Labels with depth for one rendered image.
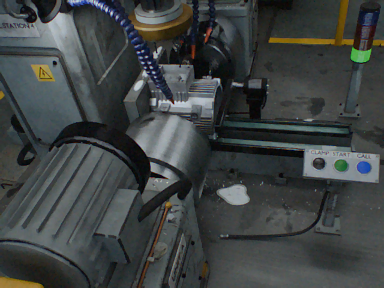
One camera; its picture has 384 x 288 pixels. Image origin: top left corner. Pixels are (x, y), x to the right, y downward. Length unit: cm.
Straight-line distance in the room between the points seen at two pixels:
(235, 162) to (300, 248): 35
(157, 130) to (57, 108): 37
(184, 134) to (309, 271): 49
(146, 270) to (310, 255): 56
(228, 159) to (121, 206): 72
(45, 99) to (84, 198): 63
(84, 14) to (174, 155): 47
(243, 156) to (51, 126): 61
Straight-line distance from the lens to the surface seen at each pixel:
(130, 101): 109
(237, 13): 152
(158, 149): 89
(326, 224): 117
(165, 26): 102
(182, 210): 76
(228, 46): 134
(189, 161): 91
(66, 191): 59
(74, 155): 64
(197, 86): 117
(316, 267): 111
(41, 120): 126
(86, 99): 111
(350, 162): 98
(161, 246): 71
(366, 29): 136
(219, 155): 125
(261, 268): 109
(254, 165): 126
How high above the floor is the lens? 176
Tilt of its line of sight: 42 degrees down
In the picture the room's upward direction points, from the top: 8 degrees counter-clockwise
